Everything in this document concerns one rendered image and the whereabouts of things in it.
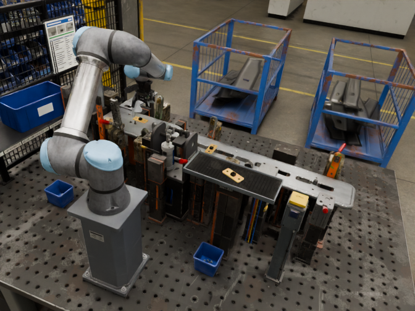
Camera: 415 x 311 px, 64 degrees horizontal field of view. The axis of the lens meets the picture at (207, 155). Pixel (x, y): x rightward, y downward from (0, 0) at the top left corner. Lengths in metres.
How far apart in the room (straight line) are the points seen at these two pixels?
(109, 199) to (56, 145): 0.24
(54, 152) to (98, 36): 0.42
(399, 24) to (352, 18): 1.03
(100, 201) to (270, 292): 0.80
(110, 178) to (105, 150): 0.09
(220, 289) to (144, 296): 0.31
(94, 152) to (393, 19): 8.74
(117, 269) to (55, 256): 0.37
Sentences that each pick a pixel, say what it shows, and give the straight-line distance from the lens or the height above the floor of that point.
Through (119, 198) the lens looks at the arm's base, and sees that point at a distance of 1.19.
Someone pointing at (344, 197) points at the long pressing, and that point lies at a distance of 1.61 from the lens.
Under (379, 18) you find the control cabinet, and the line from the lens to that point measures 9.36.
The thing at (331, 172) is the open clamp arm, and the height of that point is 1.01.
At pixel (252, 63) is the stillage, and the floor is 0.52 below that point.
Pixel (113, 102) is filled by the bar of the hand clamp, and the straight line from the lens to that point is 1.67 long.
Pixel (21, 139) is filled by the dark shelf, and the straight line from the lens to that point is 1.81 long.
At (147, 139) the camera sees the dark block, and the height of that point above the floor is 1.12.
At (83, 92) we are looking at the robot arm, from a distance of 1.22.
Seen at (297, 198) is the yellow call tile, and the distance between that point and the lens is 1.26.
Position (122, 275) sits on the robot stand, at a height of 0.79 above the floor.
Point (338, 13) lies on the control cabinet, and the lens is 9.30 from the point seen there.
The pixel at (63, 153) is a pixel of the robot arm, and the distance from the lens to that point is 1.16.
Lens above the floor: 1.96
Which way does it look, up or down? 35 degrees down
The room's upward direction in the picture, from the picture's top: 6 degrees clockwise
